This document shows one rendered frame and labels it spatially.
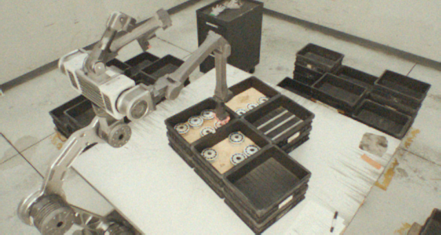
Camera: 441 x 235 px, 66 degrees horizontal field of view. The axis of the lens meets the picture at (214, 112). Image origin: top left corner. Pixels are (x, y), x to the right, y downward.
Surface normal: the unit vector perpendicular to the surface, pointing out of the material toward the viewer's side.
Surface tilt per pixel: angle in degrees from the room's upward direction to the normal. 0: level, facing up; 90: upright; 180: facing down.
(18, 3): 90
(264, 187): 0
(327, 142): 0
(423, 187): 0
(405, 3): 90
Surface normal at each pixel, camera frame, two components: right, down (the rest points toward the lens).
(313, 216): -0.03, -0.76
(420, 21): -0.66, 0.50
